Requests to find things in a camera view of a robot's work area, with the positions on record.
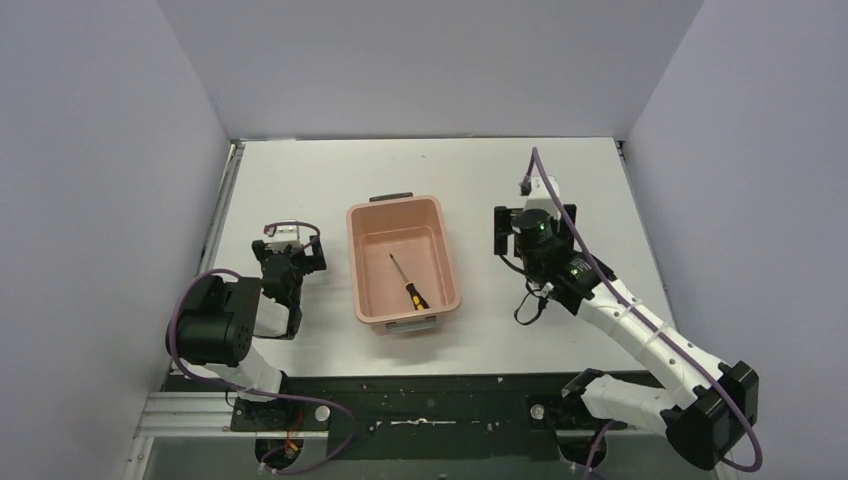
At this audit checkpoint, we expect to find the black yellow screwdriver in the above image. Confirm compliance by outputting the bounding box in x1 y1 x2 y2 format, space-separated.
389 254 430 311

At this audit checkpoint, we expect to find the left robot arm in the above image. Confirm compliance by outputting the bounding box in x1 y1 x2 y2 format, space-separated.
166 235 327 430

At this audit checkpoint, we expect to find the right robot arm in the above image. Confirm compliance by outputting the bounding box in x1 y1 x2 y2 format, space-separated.
493 206 759 470

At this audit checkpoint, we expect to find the pink plastic bin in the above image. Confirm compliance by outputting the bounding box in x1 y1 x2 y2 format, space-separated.
346 192 462 335

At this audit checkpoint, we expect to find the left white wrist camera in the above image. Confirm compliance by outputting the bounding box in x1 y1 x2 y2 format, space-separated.
269 225 302 252

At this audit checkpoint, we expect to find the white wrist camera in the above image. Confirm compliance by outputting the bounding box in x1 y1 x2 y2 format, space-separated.
269 225 302 252
519 175 561 219

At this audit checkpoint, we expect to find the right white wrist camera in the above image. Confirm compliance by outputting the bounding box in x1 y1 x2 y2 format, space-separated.
519 175 561 219

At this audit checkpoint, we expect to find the aluminium left side rail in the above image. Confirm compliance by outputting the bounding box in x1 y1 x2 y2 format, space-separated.
198 140 245 273

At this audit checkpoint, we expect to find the aluminium rail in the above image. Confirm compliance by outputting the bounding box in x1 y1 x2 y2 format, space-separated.
198 140 245 273
135 389 730 440

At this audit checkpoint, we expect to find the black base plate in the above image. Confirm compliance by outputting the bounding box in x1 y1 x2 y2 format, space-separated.
162 372 697 465

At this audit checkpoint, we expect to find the aluminium front rail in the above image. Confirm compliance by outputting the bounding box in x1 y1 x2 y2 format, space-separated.
135 389 730 440

